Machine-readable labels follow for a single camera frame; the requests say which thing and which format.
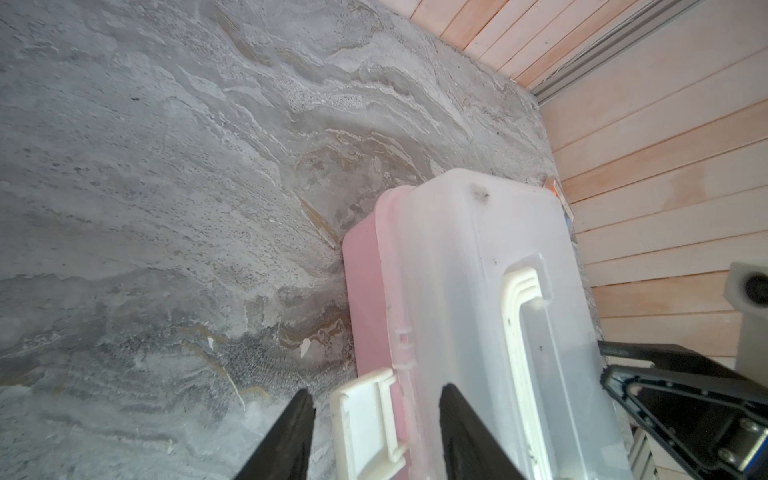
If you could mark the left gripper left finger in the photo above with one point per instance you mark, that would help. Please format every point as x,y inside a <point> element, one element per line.
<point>285,451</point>

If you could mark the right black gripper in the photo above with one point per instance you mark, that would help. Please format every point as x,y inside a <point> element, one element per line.
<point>710,419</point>

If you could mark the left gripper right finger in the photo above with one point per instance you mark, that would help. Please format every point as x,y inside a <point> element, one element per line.
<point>469,449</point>

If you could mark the pink plastic tool box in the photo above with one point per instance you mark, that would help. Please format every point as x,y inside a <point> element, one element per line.
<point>471,280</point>

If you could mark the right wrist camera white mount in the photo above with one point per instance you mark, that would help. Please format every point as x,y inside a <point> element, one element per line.
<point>746,291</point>

